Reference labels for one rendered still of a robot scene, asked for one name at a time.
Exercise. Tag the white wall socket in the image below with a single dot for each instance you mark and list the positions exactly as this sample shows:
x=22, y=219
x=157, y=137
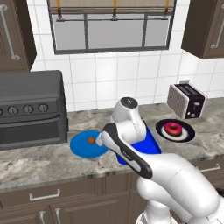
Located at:
x=184, y=81

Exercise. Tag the pink frosted donut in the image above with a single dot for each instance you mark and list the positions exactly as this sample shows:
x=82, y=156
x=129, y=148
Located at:
x=169, y=129

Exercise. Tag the black and white toaster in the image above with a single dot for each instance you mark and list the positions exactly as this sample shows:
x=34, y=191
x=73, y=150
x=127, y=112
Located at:
x=182, y=100

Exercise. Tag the dark grey toaster oven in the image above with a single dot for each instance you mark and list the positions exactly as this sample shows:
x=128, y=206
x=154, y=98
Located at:
x=32, y=87

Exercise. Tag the brown wall cupboard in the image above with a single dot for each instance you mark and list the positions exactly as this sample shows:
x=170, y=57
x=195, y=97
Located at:
x=20, y=35
x=198, y=26

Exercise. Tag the grey toaster oven knob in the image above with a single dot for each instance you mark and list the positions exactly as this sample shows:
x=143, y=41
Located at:
x=43, y=108
x=1, y=112
x=28, y=109
x=13, y=110

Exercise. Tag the grey framed window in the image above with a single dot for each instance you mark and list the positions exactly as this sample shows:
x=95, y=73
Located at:
x=113, y=33

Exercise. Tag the blue plate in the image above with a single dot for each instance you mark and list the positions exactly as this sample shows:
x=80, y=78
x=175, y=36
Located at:
x=80, y=145

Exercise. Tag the black plate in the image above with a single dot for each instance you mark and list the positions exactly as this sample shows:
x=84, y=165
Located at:
x=186, y=132

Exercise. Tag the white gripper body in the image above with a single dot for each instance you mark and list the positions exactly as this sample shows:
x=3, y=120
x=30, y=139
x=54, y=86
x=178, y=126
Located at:
x=100, y=140

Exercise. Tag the brown drawer front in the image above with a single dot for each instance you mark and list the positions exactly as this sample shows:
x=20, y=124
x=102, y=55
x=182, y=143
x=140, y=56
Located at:
x=214, y=173
x=75, y=189

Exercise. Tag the blue tray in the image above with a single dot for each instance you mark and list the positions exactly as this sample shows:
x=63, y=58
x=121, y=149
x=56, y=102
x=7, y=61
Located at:
x=150, y=143

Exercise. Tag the brown base cupboard door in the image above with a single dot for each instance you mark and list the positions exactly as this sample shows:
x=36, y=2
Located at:
x=93, y=210
x=20, y=217

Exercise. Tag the beige window blind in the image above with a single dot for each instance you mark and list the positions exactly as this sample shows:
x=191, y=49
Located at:
x=87, y=6

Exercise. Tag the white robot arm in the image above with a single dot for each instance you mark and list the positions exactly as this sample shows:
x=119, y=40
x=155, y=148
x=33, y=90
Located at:
x=178, y=180

